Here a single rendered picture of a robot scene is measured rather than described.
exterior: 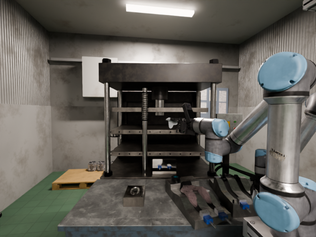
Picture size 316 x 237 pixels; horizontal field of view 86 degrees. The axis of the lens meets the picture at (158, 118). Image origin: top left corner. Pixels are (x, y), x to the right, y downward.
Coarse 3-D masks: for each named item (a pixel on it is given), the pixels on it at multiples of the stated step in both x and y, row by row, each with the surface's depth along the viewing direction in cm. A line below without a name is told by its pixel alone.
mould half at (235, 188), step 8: (216, 176) 147; (240, 176) 147; (216, 184) 142; (224, 184) 137; (232, 184) 137; (248, 184) 137; (216, 192) 142; (224, 192) 129; (240, 192) 129; (248, 192) 129; (224, 200) 125; (232, 200) 116; (248, 200) 116; (232, 208) 112; (240, 208) 111; (232, 216) 112; (240, 216) 111; (248, 216) 111
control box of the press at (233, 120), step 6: (216, 114) 197; (222, 114) 195; (228, 114) 195; (234, 114) 195; (240, 114) 196; (228, 120) 196; (234, 120) 195; (240, 120) 196; (234, 126) 196; (228, 132) 196; (222, 138) 197; (222, 156) 208; (228, 156) 203; (222, 162) 208; (228, 162) 203; (222, 168) 208; (228, 168) 204; (222, 174) 208
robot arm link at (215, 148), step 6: (210, 138) 73; (210, 144) 73; (216, 144) 72; (222, 144) 74; (228, 144) 77; (210, 150) 73; (216, 150) 72; (222, 150) 74; (228, 150) 76; (210, 156) 73; (216, 156) 72; (210, 162) 74; (216, 162) 73
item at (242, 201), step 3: (237, 198) 114; (240, 198) 113; (243, 198) 113; (237, 201) 114; (240, 201) 112; (243, 201) 112; (246, 201) 112; (240, 204) 111; (243, 204) 109; (246, 204) 109; (243, 207) 108; (246, 207) 107; (249, 210) 104
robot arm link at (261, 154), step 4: (256, 152) 109; (260, 152) 107; (264, 152) 106; (256, 156) 109; (260, 156) 107; (264, 156) 106; (256, 160) 109; (260, 160) 107; (264, 160) 105; (256, 164) 109; (260, 164) 107; (264, 164) 106
